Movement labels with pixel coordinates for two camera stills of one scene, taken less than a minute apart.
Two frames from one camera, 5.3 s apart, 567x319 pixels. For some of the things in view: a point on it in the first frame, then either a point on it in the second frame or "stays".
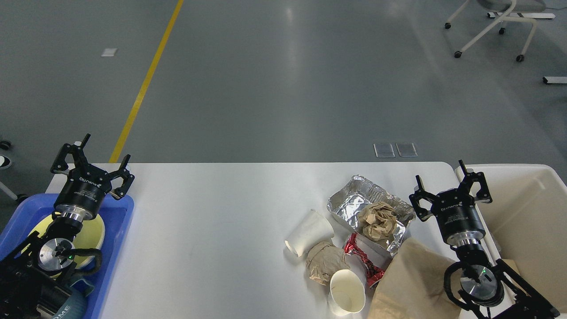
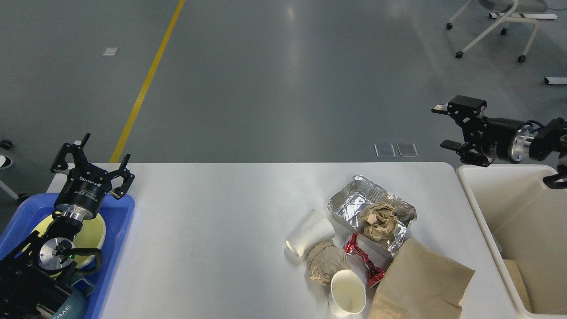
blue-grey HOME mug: [74, 307] stays
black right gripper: [456, 212] -> [508, 140]
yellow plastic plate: [91, 236] stays
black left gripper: [83, 192] stays
